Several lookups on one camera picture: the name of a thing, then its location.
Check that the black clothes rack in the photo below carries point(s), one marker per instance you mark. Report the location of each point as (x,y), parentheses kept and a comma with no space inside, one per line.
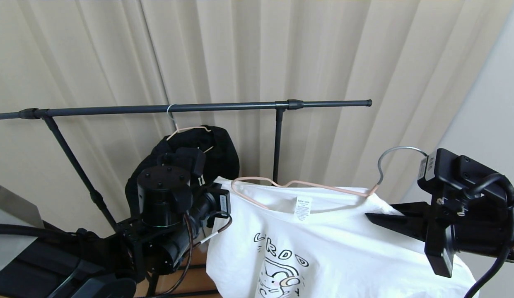
(116,109)

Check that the black shorts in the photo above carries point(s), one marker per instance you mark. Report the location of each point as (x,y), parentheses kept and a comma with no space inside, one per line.
(223,157)

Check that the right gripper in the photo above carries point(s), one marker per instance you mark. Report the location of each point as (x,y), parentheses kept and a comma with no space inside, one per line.
(480,231)

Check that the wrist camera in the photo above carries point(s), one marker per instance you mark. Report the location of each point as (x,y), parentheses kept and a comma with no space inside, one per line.
(186,159)
(455,174)

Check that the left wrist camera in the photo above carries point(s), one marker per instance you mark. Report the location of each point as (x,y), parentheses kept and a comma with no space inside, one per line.
(186,159)

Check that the beige curtain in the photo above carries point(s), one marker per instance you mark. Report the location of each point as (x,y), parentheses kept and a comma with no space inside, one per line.
(281,49)

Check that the pink clothes hanger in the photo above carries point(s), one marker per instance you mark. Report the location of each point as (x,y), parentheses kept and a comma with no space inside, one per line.
(323,186)
(190,128)

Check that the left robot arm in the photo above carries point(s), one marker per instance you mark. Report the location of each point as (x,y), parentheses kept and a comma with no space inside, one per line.
(33,269)

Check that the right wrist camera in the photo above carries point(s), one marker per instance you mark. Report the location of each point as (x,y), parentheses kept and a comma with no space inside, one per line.
(455,174)

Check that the white printed garment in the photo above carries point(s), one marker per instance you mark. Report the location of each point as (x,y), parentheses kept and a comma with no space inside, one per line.
(343,248)

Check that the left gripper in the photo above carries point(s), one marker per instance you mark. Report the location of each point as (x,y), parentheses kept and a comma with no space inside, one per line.
(199,215)

